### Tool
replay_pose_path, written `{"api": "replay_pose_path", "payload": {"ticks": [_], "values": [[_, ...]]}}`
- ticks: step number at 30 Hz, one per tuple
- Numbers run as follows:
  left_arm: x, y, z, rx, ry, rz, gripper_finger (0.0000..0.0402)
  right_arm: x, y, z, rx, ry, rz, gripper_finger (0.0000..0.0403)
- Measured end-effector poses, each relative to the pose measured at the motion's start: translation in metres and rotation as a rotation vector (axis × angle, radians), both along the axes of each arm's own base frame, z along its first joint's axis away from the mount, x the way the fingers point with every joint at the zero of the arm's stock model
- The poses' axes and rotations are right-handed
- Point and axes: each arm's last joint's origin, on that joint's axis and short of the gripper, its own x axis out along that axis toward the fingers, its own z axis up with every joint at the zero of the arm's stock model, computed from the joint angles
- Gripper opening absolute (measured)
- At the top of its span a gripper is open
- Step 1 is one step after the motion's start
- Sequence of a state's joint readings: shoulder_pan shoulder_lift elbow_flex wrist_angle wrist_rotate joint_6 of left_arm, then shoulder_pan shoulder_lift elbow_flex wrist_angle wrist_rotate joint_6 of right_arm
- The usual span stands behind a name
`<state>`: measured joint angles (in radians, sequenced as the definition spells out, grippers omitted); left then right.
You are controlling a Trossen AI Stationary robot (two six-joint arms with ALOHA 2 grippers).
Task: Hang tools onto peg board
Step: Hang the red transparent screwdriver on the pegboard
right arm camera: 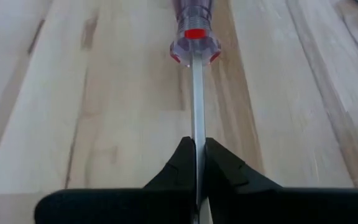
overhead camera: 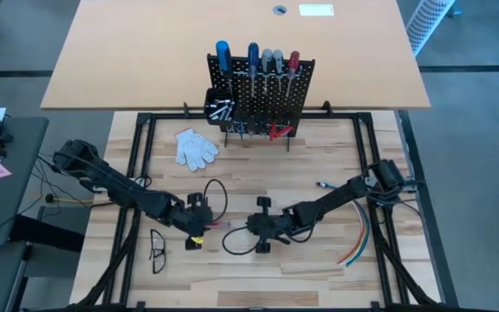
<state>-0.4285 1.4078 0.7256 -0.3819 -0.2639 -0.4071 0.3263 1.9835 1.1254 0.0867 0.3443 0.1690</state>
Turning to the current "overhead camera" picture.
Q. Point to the black pegboard bin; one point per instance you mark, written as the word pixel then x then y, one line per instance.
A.
pixel 215 123

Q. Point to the yellow tag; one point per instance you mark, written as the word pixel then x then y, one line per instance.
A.
pixel 197 239

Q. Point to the white work glove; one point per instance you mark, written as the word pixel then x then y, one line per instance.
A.
pixel 195 149

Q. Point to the long silver socket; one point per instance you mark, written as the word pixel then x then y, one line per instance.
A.
pixel 228 114
pixel 222 103

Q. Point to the dark grey side table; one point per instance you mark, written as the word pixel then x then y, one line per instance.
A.
pixel 11 195

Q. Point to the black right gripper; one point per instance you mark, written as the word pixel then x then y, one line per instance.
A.
pixel 271 225

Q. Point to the slotted tool holder rail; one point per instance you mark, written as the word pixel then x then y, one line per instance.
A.
pixel 241 73

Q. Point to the white perforated panel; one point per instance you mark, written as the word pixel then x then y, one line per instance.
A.
pixel 429 19

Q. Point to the black metal pegboard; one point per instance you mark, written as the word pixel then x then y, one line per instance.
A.
pixel 275 99

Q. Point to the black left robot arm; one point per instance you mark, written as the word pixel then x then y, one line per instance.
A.
pixel 119 186

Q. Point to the white rectangular desk plate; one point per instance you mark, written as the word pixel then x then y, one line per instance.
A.
pixel 316 10

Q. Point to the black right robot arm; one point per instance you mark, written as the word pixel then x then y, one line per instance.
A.
pixel 340 199

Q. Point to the silver extension bar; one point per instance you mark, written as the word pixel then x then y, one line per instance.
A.
pixel 217 112

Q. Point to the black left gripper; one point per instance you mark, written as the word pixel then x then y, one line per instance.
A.
pixel 195 221

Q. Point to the black metal rig frame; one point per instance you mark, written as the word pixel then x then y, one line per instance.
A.
pixel 180 116

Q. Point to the black-framed safety glasses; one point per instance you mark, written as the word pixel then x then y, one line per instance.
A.
pixel 157 251

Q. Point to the black frame clamp knob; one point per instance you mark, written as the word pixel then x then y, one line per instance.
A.
pixel 326 107
pixel 185 108

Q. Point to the yellow rod black knob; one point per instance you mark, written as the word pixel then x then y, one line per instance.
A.
pixel 50 199

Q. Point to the light wooden desk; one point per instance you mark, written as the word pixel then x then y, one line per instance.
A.
pixel 145 52

